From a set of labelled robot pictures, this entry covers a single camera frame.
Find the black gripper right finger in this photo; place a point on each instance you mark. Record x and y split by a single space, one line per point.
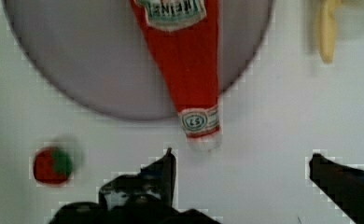
344 185

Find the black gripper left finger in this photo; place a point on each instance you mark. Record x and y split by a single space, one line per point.
144 198

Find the red plush ketchup bottle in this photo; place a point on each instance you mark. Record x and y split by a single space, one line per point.
182 37

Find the grey round plate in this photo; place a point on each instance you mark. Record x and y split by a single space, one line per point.
95 54

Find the red plush strawberry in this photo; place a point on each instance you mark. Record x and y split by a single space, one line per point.
52 166

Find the yellow plush peeled banana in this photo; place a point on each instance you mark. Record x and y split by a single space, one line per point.
325 25

